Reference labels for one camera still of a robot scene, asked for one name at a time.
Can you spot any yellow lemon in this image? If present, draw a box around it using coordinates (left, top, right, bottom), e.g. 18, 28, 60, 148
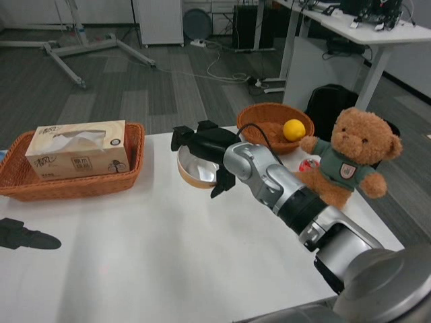
282, 118, 306, 141

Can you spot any white floor cable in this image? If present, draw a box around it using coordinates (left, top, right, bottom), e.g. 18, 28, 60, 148
154, 46, 252, 83

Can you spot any grey wheeled lift stand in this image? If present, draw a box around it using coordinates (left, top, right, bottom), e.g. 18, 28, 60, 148
0, 0, 156, 90

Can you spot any orange plastic bowl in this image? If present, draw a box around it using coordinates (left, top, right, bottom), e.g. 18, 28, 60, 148
176, 144, 223, 189

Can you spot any black computer tower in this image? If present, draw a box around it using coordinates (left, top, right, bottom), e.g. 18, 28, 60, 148
232, 0, 275, 51

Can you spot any black electronics assembly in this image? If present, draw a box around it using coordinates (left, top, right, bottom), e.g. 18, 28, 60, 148
350, 0, 417, 31

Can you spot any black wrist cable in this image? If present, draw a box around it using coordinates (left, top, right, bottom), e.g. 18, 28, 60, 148
236, 123, 284, 166

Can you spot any brown teddy bear green shirt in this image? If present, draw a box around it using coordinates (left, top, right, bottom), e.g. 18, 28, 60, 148
291, 107, 404, 209

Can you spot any black backpack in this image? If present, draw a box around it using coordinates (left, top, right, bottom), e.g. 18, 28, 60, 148
304, 83, 401, 142

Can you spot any round wicker basket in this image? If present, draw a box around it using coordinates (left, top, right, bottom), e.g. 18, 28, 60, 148
236, 103, 316, 155

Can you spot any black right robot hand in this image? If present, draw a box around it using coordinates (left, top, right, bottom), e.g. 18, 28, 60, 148
170, 120, 240, 199

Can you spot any white cabinet on wheels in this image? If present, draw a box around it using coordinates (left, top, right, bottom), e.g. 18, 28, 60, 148
133, 0, 185, 48

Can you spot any round grey tray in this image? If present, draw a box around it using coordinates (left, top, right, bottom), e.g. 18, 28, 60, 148
183, 8, 213, 39

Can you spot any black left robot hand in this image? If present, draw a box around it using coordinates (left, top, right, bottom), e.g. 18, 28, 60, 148
0, 217, 63, 250

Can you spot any wood-print tissue box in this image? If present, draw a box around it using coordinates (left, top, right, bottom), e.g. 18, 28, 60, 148
25, 119, 132, 182

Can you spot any white office desk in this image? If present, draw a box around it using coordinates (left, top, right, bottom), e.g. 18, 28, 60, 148
274, 0, 431, 110

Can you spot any red soda can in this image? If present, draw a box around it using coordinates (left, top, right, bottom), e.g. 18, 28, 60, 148
298, 158, 320, 172

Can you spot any black under-desk cable tray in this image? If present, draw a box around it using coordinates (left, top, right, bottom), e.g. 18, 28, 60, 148
326, 36, 370, 55

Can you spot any rectangular wicker basket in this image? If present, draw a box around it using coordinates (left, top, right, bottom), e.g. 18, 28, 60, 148
0, 122, 145, 202

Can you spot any white drawer cabinet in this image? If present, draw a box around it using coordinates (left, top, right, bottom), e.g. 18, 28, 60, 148
210, 0, 236, 34

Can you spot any black and white power strip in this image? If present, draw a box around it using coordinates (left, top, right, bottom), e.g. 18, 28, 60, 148
247, 75, 270, 89

